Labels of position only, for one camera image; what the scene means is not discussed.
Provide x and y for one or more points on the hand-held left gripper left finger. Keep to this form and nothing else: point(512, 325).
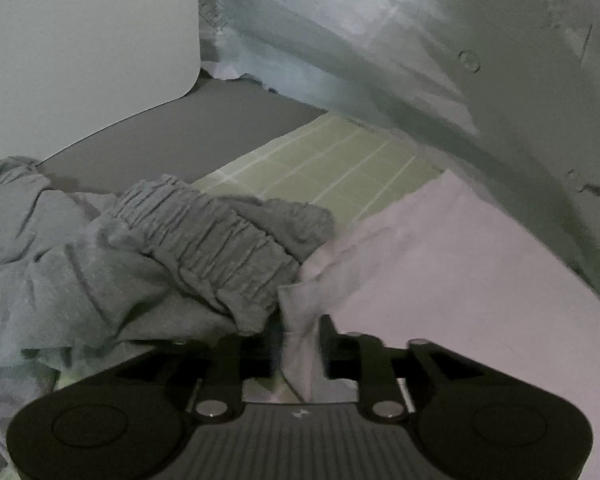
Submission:
point(225, 360)

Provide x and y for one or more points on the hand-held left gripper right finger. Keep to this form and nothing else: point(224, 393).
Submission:
point(375, 360)

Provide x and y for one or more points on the white cloth garment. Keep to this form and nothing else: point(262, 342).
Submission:
point(430, 260)

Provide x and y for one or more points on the grey pants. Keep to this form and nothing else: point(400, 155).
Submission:
point(145, 260)

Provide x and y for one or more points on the grey mattress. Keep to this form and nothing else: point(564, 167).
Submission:
point(180, 135)

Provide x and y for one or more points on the white rounded board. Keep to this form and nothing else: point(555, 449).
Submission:
point(80, 45)

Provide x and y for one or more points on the light blue wall covering sheet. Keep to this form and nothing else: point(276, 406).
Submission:
point(330, 35)

